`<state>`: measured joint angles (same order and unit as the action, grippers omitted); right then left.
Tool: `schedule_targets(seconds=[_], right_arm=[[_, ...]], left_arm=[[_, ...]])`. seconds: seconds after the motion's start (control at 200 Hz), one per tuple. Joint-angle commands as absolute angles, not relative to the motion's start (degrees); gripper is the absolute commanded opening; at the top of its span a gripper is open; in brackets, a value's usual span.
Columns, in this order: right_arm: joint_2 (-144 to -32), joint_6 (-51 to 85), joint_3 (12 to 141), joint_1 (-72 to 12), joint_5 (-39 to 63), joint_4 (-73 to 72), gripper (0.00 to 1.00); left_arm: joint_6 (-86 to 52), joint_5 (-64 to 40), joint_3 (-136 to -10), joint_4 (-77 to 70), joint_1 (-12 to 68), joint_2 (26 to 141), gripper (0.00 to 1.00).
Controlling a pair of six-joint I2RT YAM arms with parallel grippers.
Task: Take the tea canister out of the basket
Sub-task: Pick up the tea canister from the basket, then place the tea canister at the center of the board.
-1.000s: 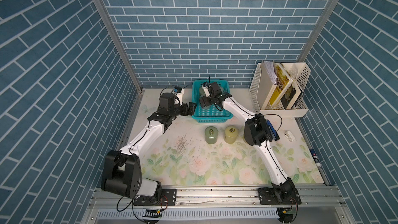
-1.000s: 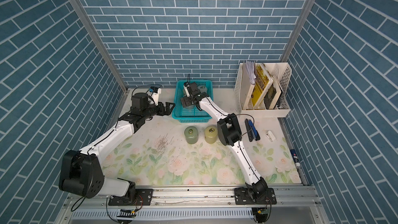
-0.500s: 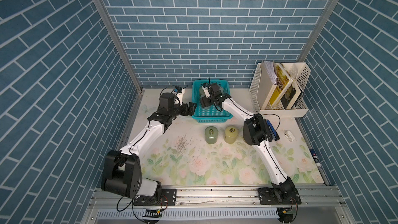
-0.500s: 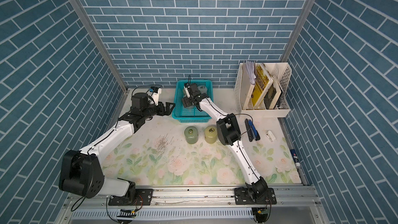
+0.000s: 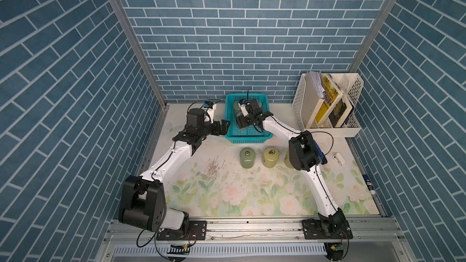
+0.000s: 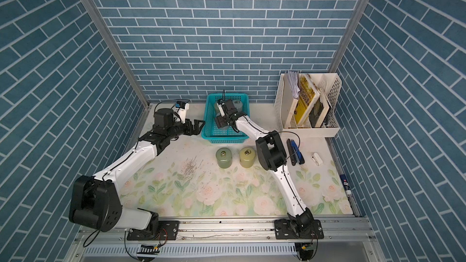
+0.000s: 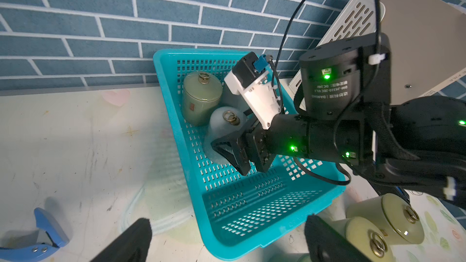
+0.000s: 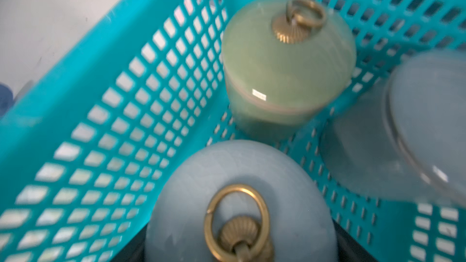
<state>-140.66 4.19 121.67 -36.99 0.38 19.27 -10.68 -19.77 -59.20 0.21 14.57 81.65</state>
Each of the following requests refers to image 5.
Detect yellow green tea canister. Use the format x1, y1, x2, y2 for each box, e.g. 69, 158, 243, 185
240, 147, 256, 169

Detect floral table mat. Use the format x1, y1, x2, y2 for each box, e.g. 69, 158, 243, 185
164, 139, 380, 217

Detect olive green tea canister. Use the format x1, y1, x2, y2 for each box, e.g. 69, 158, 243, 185
262, 147, 280, 169

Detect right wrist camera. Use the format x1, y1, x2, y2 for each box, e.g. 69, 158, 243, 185
239, 103, 250, 116

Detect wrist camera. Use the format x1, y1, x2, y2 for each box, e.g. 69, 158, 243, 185
202, 99, 220, 118
239, 103, 250, 116

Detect white fabric butterfly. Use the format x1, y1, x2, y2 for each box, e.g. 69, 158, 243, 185
163, 122, 183, 135

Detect white perforated file holder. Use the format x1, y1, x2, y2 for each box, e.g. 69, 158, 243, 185
292, 72, 364, 138

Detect grey tea canister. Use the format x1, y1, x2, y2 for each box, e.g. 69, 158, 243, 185
233, 100, 243, 117

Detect beige pressure file folder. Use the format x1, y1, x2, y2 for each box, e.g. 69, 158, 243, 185
300, 72, 325, 129

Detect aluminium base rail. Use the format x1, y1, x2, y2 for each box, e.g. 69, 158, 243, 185
97, 215, 415, 262

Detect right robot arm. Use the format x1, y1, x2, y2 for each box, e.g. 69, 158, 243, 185
236, 99, 353, 240

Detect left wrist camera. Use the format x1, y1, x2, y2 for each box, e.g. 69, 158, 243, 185
202, 99, 220, 118

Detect yellow book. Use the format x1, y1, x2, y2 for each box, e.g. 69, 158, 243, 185
316, 74, 343, 126

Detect white small device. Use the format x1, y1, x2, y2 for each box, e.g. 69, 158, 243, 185
333, 152, 347, 166

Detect teal plastic basket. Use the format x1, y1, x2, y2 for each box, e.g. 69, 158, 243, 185
225, 93, 273, 144

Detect aluminium corner post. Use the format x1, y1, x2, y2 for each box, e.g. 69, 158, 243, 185
348, 0, 397, 73
108, 0, 167, 109

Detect black book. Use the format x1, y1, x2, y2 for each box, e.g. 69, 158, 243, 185
328, 93, 354, 128

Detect right aluminium corner post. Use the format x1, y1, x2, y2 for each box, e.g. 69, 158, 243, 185
348, 0, 397, 73

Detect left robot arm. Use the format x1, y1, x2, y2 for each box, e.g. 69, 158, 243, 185
118, 101, 231, 237

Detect light olive tea canister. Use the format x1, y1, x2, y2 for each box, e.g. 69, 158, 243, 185
284, 151, 294, 169

